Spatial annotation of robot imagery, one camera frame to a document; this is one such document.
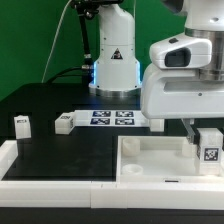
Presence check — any black cable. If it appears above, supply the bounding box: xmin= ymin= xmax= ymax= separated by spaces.
xmin=46 ymin=66 xmax=84 ymax=84

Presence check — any white U-shaped fence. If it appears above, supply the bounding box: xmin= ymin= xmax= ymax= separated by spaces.
xmin=0 ymin=141 xmax=224 ymax=210

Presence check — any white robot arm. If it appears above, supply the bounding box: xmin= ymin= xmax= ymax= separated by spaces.
xmin=89 ymin=0 xmax=224 ymax=144

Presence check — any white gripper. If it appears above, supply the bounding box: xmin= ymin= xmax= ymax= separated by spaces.
xmin=140 ymin=64 xmax=224 ymax=144

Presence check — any white cable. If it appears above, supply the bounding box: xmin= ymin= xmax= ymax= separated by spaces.
xmin=41 ymin=0 xmax=73 ymax=84

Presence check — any white base tag plate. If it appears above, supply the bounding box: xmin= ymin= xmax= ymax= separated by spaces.
xmin=75 ymin=110 xmax=149 ymax=127

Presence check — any white square tabletop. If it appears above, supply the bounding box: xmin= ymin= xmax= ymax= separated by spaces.
xmin=116 ymin=136 xmax=224 ymax=183

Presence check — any black camera pole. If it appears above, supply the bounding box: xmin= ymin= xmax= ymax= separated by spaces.
xmin=70 ymin=0 xmax=124 ymax=85

